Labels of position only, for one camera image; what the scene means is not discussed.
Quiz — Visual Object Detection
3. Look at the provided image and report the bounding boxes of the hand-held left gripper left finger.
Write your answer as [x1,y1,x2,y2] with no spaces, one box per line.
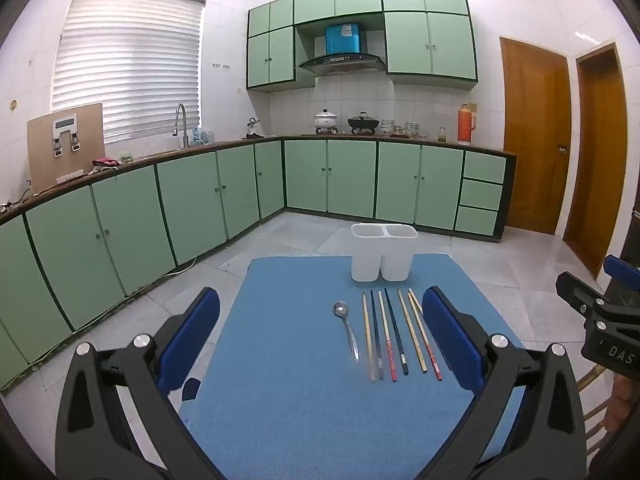
[54,286,223,480]

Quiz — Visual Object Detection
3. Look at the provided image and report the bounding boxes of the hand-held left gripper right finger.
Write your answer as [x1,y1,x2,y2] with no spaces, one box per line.
[421,286,588,480]

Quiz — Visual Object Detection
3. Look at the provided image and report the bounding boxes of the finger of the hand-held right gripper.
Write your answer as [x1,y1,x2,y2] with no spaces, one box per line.
[603,254,640,306]
[556,271,608,329]

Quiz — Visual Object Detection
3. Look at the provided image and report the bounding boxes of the red-tipped chopstick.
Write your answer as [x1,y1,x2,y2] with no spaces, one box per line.
[407,291,444,381]
[377,290,399,384]

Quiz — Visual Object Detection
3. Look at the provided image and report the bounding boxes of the dark blue chopstick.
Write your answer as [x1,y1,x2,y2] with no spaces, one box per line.
[370,288,385,381]
[383,287,410,376]

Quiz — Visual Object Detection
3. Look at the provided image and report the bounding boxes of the metal spoon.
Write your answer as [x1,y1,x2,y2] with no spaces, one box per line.
[333,301,361,362]

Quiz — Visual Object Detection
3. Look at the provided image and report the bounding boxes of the white two-compartment utensil holder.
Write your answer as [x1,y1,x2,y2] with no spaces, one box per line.
[350,222,419,283]

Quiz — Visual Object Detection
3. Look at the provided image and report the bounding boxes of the person's right hand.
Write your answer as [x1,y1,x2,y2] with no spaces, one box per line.
[602,375,640,433]

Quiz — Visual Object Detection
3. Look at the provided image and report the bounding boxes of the wooden chair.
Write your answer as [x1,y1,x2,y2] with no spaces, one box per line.
[575,362,618,466]

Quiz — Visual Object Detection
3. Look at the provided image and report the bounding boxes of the blue tablecloth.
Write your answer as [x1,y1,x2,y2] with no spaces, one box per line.
[177,254,526,480]

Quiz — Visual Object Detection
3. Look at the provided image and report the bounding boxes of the brown wooden door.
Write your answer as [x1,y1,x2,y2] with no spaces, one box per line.
[563,42,629,277]
[500,36,572,236]

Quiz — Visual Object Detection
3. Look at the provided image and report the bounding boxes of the green drawer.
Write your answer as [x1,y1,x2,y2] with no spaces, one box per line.
[463,151,507,184]
[459,180,503,212]
[455,206,499,236]

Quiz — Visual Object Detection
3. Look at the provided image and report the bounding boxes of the dark kitchen countertop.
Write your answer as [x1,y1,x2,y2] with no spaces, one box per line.
[0,134,517,226]

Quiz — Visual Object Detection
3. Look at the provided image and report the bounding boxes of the green base cabinets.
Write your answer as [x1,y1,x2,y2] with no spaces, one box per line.
[0,139,516,393]

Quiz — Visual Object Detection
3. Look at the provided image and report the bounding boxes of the orange thermos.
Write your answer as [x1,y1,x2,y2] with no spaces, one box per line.
[457,103,475,144]

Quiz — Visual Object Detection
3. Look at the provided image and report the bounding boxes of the metal kitchen faucet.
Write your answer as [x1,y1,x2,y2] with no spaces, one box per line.
[172,103,191,149]

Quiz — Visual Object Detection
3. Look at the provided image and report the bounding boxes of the black wok with lid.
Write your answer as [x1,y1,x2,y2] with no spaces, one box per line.
[347,111,381,131]

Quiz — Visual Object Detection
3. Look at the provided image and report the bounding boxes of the gas stove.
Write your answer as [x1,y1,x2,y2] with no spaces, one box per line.
[312,126,383,137]

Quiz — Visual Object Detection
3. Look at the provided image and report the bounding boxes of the brown cardboard box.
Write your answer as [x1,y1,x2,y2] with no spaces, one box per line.
[26,102,106,195]

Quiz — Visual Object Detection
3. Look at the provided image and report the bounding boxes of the white clamp device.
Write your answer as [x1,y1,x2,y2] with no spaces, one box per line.
[50,112,83,158]

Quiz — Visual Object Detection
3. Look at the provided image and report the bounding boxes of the white cooking pot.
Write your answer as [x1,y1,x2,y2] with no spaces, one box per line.
[314,108,341,131]

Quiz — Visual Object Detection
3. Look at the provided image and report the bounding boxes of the white window blinds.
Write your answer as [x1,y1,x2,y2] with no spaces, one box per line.
[51,0,207,145]

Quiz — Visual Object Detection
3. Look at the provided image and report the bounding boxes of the black range hood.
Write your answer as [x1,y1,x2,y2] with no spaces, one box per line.
[298,52,387,77]

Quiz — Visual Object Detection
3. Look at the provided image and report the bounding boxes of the blue-wrapped hood chimney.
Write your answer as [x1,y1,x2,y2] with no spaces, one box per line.
[325,22,363,56]

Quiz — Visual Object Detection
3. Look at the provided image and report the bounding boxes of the green wall cabinets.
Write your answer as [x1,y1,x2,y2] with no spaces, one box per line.
[246,0,478,93]

